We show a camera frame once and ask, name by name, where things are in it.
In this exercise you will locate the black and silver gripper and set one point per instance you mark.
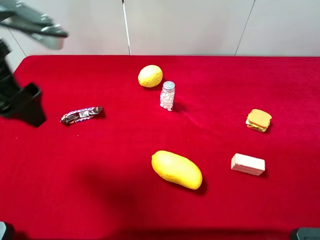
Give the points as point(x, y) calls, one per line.
point(25, 103)

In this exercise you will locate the yellow lemon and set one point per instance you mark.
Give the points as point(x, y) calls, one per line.
point(150, 76)

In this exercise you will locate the brown chocolate bar wrapper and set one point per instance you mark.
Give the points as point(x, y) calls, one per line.
point(80, 115)

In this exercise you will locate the red tablecloth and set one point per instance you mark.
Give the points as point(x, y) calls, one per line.
point(94, 179)

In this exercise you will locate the clear jar of white candies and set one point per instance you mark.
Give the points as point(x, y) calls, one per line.
point(167, 95)

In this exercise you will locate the yellow mango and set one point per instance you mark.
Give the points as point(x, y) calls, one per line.
point(177, 169)

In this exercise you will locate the pink wafer block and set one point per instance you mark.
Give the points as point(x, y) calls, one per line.
point(248, 164)

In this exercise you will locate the toy sandwich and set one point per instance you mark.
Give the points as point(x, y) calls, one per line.
point(258, 120)

